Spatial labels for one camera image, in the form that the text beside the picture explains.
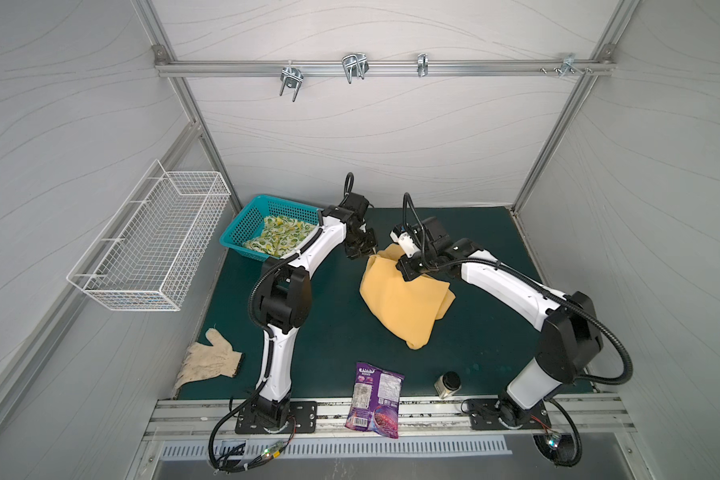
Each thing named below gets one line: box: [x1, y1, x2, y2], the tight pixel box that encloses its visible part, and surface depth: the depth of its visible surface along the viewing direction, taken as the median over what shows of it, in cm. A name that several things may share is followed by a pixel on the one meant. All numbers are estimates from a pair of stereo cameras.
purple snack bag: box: [345, 362, 405, 439], surface depth 76 cm
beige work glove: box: [174, 328, 243, 390], surface depth 84 cm
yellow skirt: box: [360, 243, 456, 350], surface depth 88 cm
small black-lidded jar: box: [434, 371, 462, 399], surface depth 72 cm
